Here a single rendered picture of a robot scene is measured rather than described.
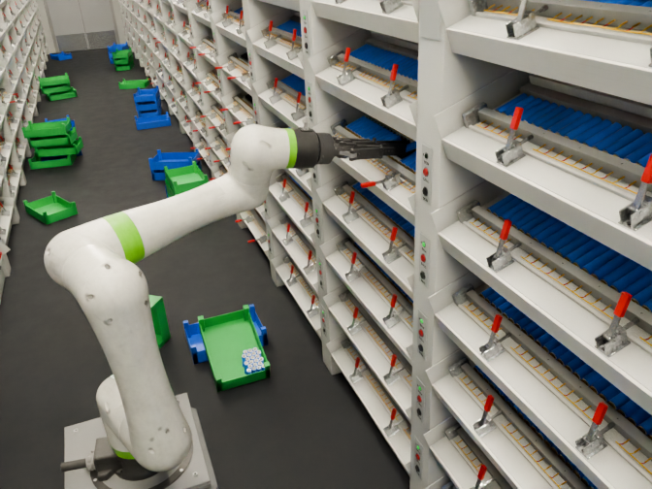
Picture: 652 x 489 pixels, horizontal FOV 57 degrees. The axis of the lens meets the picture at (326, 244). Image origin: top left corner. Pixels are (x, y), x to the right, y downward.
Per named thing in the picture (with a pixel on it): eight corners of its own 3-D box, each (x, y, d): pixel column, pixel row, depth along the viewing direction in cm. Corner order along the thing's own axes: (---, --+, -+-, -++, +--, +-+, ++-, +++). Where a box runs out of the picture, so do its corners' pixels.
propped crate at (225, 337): (270, 376, 224) (270, 365, 219) (216, 392, 218) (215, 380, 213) (248, 316, 244) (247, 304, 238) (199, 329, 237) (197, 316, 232)
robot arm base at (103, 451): (60, 496, 143) (53, 478, 140) (70, 448, 156) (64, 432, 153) (172, 473, 147) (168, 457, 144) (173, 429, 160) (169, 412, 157)
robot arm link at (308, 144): (283, 165, 146) (295, 177, 138) (286, 116, 141) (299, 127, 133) (307, 164, 148) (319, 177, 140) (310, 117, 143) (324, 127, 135)
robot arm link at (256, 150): (239, 148, 127) (230, 114, 133) (231, 188, 137) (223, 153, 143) (301, 147, 132) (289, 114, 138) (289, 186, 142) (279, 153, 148)
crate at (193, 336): (194, 365, 233) (191, 347, 230) (185, 337, 250) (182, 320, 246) (268, 344, 242) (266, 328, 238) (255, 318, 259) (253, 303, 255)
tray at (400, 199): (420, 231, 134) (407, 197, 129) (323, 153, 185) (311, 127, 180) (494, 186, 136) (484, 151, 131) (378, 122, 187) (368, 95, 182)
